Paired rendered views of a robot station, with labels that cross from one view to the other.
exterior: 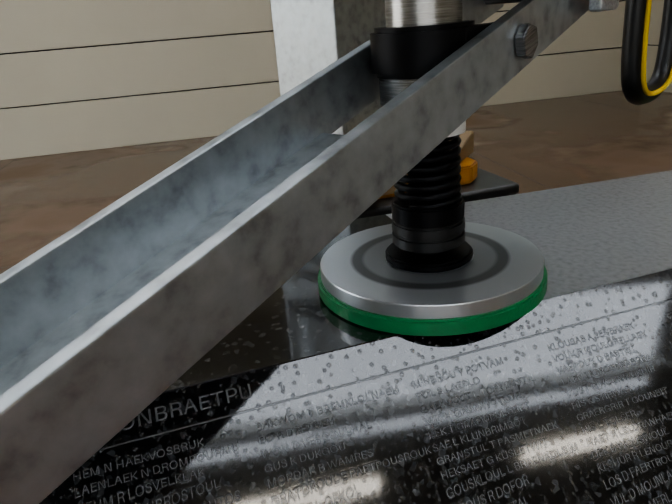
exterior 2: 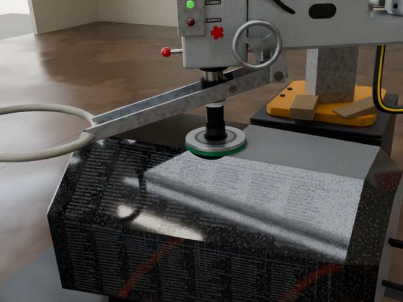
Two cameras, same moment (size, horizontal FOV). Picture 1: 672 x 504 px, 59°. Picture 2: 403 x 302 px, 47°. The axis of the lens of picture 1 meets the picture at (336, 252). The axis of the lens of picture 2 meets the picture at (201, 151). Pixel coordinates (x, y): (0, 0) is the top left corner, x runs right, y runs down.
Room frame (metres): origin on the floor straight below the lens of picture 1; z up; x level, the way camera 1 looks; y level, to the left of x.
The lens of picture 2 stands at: (-0.59, -1.13, 1.52)
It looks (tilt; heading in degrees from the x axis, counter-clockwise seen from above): 24 degrees down; 45
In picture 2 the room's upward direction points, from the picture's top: 3 degrees counter-clockwise
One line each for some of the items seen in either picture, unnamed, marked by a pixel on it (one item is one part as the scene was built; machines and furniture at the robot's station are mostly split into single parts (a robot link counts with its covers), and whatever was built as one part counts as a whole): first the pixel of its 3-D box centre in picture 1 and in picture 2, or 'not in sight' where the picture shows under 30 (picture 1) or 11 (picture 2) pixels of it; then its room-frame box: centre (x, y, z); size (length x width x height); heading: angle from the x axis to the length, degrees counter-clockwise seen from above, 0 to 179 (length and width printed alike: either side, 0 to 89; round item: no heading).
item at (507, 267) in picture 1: (428, 261); (215, 138); (0.54, -0.09, 0.87); 0.21 x 0.21 x 0.01
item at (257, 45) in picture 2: not in sight; (255, 42); (0.54, -0.26, 1.22); 0.15 x 0.10 x 0.15; 137
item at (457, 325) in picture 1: (428, 265); (215, 138); (0.54, -0.09, 0.87); 0.22 x 0.22 x 0.04
